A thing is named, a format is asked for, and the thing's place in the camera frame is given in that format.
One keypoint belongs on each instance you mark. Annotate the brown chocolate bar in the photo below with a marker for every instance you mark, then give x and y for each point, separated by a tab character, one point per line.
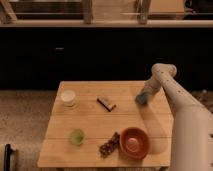
106	104

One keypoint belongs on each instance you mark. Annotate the red bowl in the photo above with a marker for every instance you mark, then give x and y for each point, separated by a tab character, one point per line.
134	143

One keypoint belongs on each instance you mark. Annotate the white cup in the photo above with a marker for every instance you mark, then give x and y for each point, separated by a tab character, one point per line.
68	97

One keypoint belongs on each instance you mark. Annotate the black object on floor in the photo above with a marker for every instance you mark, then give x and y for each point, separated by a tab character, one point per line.
7	154

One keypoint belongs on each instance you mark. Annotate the wooden table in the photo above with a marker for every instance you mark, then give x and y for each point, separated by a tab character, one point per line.
99	125

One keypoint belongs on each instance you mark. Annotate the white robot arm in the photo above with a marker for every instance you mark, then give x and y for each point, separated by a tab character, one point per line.
192	132

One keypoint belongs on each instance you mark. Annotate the bunch of dark grapes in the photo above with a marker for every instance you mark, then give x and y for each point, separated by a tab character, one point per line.
110	146

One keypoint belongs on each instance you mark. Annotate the green cup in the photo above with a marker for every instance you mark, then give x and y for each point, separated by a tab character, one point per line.
77	137

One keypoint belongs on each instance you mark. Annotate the blue sponge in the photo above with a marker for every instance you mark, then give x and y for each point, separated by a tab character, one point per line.
140	98

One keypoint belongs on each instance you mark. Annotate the wooden shelf rail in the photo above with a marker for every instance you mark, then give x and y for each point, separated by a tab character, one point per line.
106	13

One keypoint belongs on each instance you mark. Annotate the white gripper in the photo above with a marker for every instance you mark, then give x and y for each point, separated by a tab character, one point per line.
151	88

